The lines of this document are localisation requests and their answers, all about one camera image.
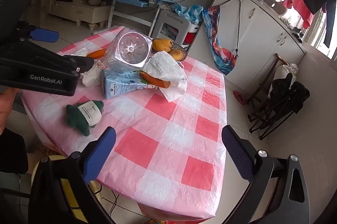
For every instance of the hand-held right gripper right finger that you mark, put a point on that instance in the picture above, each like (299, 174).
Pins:
(237, 150)

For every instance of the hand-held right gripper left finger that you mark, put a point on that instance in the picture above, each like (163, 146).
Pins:
(100, 155)

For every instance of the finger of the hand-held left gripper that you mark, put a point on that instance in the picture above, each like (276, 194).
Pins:
(44, 35)
(81, 61)

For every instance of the light blue drink carton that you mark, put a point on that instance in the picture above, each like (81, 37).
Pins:
(118, 84)

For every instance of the yellow plastic basin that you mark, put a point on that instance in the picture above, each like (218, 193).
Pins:
(72, 197)

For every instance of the clear plastic jar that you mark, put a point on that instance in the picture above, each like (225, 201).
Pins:
(131, 47)

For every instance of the person's left hand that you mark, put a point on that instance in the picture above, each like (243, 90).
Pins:
(6, 110)

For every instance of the white crumpled paper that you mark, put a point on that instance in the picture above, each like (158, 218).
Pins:
(80, 52)

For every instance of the crumpled white tissue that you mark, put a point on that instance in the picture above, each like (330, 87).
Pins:
(90, 79)

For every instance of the cream television cabinet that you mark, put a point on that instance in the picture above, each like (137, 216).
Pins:
(76, 10)

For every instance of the green plush toy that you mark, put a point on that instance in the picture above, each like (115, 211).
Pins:
(76, 121)

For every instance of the red plastic object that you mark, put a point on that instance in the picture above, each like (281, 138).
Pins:
(239, 97)

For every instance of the pink checked tablecloth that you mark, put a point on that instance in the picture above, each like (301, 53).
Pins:
(158, 134)

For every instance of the wooden folding chair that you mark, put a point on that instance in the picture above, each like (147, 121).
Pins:
(263, 89)

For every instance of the black folding chair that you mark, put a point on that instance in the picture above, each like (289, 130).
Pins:
(287, 97)

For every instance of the orange carrot piece with stem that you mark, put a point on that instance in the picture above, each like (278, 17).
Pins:
(155, 80)

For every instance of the person's dark clothing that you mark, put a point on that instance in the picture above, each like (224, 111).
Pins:
(13, 150)

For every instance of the long yellow mango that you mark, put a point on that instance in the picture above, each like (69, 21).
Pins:
(162, 45)

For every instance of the white plastic bag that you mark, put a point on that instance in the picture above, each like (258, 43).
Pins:
(165, 65)

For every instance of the white sack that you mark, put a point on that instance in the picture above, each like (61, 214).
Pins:
(284, 72)

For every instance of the round yellow mango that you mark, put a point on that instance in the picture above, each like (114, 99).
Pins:
(176, 54)

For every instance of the colourful printed hanging bag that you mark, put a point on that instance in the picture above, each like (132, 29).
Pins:
(218, 55)

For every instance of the white plastic stool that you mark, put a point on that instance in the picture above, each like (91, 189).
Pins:
(171, 19)

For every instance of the dark wicker basket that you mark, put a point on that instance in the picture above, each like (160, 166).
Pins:
(184, 50)

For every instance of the white cabinet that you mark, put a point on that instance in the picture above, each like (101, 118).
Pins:
(263, 36)

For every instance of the crumpled blue cloth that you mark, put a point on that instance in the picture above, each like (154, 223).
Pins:
(193, 13)

